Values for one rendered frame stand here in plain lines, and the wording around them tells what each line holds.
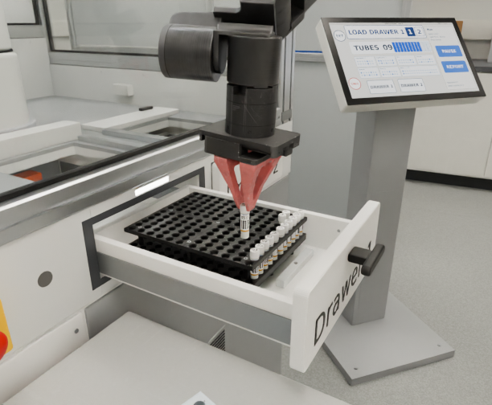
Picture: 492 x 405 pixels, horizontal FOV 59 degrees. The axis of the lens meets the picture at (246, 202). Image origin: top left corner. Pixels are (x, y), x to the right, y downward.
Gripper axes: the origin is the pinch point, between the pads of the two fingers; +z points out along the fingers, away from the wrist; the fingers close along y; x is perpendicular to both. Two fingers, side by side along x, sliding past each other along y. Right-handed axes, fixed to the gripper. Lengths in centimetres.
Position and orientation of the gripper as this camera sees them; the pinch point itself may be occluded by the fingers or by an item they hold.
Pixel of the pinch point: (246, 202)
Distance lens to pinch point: 53.9
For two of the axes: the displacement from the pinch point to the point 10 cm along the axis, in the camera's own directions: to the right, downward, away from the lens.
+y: -8.5, -2.7, 4.6
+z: -0.5, 9.0, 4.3
